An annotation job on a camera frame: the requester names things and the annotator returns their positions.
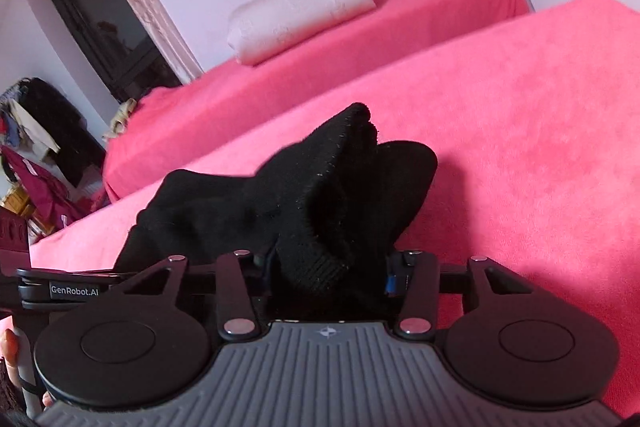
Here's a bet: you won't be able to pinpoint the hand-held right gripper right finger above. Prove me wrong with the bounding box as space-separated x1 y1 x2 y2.
384 249 535 339

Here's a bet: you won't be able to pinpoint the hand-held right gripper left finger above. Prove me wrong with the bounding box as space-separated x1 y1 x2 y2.
117 249 261 342

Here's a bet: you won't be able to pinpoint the black pants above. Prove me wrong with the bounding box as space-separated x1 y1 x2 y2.
112 103 439 324

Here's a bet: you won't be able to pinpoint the person's left hand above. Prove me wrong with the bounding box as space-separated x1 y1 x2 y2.
0 328 22 388

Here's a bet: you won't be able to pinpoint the dark clothes pile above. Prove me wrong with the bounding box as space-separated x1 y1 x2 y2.
0 77 108 233

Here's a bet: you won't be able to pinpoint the coral bed sheet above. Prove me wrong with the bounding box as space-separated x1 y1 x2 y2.
102 0 532 204

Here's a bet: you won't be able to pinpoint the beige cloth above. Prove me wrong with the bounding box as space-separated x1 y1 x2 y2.
102 98 139 141

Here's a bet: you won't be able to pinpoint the pink blanket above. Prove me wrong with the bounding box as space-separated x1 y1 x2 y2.
30 0 640 423

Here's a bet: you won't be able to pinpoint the dark window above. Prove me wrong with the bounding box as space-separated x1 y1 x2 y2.
42 0 183 104

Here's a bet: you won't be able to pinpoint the white pillow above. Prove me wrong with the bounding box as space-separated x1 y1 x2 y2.
227 0 377 66

